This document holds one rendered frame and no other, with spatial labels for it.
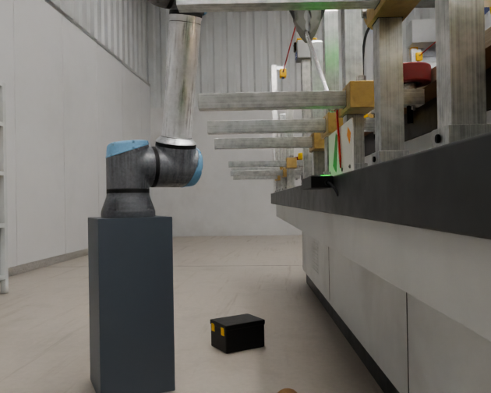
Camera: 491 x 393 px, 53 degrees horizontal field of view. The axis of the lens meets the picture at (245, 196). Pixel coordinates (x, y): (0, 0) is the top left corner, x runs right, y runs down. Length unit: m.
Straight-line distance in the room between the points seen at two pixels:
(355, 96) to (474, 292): 0.51
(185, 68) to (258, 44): 7.63
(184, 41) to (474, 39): 1.34
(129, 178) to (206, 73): 7.69
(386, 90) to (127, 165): 1.14
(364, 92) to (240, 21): 8.65
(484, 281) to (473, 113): 0.16
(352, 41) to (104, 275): 1.07
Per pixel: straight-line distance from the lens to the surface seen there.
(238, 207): 8.98
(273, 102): 0.96
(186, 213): 9.13
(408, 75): 0.99
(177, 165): 1.78
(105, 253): 1.67
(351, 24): 1.06
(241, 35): 9.46
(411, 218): 0.56
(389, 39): 0.79
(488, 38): 0.84
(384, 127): 0.76
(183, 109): 1.78
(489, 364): 1.00
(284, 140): 1.45
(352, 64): 1.03
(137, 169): 1.74
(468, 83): 0.53
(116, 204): 1.73
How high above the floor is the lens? 0.65
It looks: level
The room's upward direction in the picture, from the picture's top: 1 degrees counter-clockwise
